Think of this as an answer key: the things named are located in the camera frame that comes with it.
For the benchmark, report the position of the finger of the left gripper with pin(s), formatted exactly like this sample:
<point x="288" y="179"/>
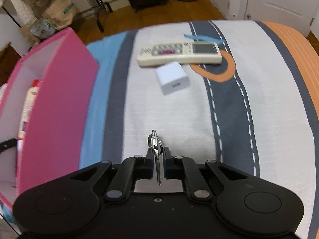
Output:
<point x="7" y="145"/>

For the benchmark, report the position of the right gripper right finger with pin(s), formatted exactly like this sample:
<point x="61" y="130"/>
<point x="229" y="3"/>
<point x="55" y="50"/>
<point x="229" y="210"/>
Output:
<point x="186" y="170"/>

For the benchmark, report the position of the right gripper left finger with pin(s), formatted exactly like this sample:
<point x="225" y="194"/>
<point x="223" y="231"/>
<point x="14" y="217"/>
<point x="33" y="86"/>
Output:
<point x="131" y="170"/>

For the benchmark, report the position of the cream TCL remote control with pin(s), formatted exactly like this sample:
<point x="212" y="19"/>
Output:
<point x="26" y="111"/>

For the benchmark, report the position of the pink cardboard box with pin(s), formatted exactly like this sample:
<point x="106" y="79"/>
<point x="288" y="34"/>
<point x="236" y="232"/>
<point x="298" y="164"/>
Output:
<point x="53" y="139"/>

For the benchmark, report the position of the white USB charger cube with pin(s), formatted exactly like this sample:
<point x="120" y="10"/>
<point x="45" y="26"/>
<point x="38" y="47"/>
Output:
<point x="172" y="78"/>

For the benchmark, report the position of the long cream remote control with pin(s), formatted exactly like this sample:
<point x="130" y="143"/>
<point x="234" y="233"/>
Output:
<point x="184" y="53"/>

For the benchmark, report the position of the red glasses-print paper liner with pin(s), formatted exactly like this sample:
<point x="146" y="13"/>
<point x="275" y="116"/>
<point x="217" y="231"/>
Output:
<point x="37" y="83"/>

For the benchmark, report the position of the striped bed sheet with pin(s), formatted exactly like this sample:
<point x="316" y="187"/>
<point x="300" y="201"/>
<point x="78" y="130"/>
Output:
<point x="257" y="111"/>

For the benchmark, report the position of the white printed plastic bag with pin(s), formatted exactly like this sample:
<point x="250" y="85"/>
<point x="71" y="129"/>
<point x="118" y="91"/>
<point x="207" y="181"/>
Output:
<point x="42" y="29"/>

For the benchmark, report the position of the brown paper bag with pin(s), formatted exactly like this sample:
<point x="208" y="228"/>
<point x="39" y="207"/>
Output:
<point x="60" y="14"/>

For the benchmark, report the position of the black clothes rack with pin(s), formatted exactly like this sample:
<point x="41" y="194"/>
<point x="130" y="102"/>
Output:
<point x="96" y="9"/>

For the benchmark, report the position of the white door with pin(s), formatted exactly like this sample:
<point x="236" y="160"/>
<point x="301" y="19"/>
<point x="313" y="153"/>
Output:
<point x="297" y="14"/>

